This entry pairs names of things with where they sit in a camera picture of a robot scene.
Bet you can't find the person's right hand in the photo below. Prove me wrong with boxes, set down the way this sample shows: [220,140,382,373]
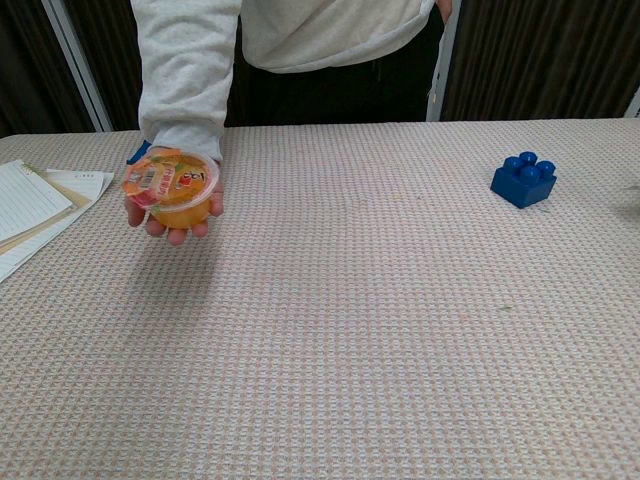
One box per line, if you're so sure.
[126,175,226,248]

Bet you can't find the orange jelly cup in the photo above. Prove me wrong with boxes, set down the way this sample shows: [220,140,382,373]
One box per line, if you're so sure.
[122,145,222,230]

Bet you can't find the grey sleeved right forearm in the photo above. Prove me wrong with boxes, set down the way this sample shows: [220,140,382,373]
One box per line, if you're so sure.
[130,0,242,163]

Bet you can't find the small blue plastic piece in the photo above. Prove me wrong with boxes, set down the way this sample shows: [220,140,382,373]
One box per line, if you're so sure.
[126,139,153,166]

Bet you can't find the white paper sheet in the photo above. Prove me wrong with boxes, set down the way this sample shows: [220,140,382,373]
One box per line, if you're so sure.
[0,169,116,284]

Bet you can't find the dark curtain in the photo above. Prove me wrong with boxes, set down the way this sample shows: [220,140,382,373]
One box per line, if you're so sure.
[63,0,147,132]
[0,0,97,139]
[441,0,640,122]

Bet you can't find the beige paper sheet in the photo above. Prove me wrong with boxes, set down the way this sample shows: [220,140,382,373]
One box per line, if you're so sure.
[0,172,94,257]

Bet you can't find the grey sweatshirt torso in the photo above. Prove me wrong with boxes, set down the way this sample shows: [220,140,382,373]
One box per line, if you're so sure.
[238,0,454,75]

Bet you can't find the black trousers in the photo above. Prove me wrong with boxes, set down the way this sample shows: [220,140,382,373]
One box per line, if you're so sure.
[225,13,446,129]

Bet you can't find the lined notebook paper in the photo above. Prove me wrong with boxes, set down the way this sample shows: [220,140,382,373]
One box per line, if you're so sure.
[0,159,75,244]

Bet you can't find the blue plastic building block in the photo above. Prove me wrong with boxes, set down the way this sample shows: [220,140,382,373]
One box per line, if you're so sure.
[489,150,558,210]

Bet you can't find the checked woven tablecloth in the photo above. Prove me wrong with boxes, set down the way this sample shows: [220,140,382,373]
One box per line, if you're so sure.
[0,118,640,480]

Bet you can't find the upright grey metal post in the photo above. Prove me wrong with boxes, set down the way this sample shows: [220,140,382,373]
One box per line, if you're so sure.
[424,0,462,123]

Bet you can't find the slanted grey metal post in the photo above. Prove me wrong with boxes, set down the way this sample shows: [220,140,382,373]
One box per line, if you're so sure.
[41,0,119,133]

